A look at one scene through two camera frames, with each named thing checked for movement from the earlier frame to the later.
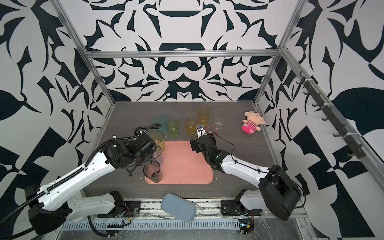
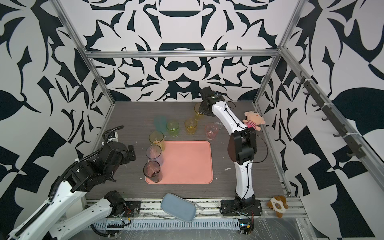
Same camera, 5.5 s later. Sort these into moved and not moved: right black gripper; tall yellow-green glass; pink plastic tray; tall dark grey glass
Moved: right black gripper
Not moved: tall dark grey glass; tall yellow-green glass; pink plastic tray
